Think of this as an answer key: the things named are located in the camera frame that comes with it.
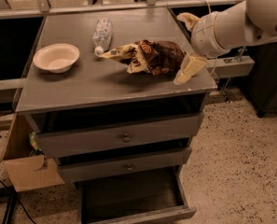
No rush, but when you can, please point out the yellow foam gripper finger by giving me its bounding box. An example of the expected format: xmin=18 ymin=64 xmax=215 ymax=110
xmin=173 ymin=55 xmax=207 ymax=85
xmin=176 ymin=12 xmax=200 ymax=32

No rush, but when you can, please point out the brown chip bag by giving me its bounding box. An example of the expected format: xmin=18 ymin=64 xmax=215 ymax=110
xmin=101 ymin=39 xmax=187 ymax=76

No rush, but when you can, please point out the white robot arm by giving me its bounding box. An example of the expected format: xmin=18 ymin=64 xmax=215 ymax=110
xmin=173 ymin=0 xmax=277 ymax=85

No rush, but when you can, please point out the grey drawer cabinet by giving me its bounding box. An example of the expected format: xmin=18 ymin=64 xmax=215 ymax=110
xmin=14 ymin=7 xmax=218 ymax=224

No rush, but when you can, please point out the grey open bottom drawer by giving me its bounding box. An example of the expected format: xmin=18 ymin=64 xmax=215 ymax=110
xmin=77 ymin=167 xmax=196 ymax=224

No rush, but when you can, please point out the grey top drawer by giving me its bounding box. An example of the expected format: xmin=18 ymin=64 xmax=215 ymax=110
xmin=35 ymin=112 xmax=203 ymax=158

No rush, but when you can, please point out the grey middle drawer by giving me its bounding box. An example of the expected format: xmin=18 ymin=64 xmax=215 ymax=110
xmin=58 ymin=147 xmax=191 ymax=183

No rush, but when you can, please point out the dark cabinet at right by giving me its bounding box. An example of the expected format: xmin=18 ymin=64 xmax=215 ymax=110
xmin=244 ymin=43 xmax=277 ymax=118

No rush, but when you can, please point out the clear plastic water bottle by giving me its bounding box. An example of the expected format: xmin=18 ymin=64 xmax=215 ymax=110
xmin=92 ymin=19 xmax=113 ymax=56

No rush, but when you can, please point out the white paper bowl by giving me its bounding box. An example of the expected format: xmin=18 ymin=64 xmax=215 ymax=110
xmin=33 ymin=43 xmax=79 ymax=74

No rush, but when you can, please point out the brown cardboard box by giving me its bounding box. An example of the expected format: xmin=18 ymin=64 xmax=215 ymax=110
xmin=1 ymin=115 xmax=64 ymax=192

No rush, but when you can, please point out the white hanging cable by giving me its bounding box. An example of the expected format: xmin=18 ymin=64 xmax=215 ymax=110
xmin=193 ymin=0 xmax=220 ymax=79

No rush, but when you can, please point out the grey metal rail frame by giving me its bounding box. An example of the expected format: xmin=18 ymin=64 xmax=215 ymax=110
xmin=0 ymin=0 xmax=256 ymax=105

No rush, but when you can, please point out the black floor cable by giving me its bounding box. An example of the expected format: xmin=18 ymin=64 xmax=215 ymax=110
xmin=0 ymin=166 xmax=37 ymax=224

